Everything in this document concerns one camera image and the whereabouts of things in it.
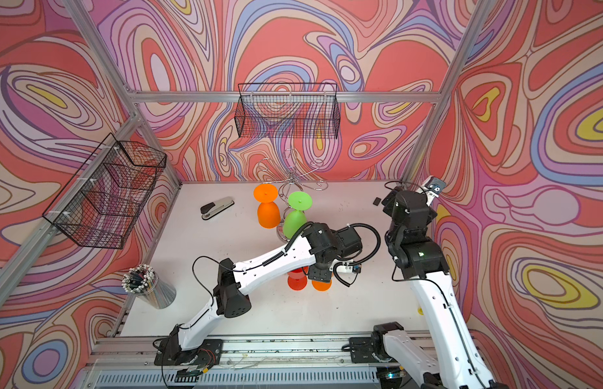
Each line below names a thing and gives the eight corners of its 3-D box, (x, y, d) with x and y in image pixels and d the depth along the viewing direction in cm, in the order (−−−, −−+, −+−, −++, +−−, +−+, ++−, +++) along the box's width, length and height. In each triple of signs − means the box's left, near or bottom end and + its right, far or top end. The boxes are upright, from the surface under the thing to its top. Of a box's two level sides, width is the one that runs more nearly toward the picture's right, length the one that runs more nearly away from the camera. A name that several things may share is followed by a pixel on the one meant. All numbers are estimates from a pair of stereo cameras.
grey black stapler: (203, 220, 107) (200, 214, 104) (200, 214, 110) (196, 208, 106) (234, 205, 113) (232, 198, 109) (230, 199, 115) (228, 193, 112)
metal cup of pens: (148, 309, 84) (116, 290, 70) (157, 286, 89) (129, 264, 75) (171, 309, 84) (145, 290, 70) (179, 286, 89) (156, 264, 75)
